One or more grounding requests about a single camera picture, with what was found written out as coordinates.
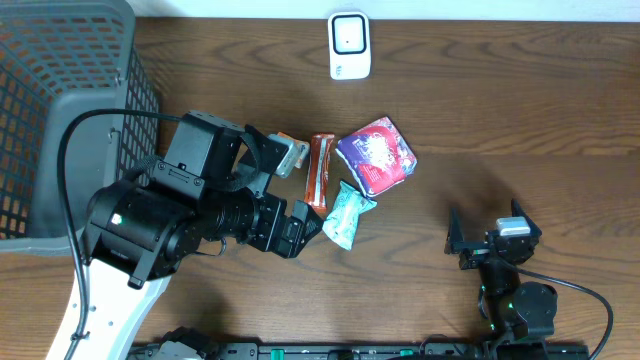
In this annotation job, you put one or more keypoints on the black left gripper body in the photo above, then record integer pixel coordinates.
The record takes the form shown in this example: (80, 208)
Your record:
(290, 231)

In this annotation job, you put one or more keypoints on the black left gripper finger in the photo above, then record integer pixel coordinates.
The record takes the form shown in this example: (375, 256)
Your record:
(300, 227)
(290, 156)

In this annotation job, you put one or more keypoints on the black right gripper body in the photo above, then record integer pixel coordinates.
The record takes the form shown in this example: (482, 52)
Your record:
(475, 257)

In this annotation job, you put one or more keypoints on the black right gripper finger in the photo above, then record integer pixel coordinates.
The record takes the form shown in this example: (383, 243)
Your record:
(455, 238)
(517, 211)

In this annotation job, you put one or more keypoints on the small orange snack packet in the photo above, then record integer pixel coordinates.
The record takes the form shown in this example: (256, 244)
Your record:
(303, 149)

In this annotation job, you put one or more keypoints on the mint green snack packet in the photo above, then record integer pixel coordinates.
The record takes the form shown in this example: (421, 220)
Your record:
(341, 224)

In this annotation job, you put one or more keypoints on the orange red long snack packet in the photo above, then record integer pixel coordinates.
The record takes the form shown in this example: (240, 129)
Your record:
(318, 171)

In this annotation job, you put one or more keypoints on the purple red snack packet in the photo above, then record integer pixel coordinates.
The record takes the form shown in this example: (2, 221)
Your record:
(378, 156)

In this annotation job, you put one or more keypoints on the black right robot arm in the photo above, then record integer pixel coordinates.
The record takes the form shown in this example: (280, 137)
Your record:
(519, 311)

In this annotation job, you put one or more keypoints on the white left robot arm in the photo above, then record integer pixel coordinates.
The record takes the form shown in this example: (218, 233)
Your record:
(210, 186)

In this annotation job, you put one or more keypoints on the grey plastic mesh basket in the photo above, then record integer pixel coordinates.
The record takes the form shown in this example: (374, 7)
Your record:
(58, 60)

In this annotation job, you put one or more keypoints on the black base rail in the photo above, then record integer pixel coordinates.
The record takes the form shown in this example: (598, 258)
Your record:
(186, 343)

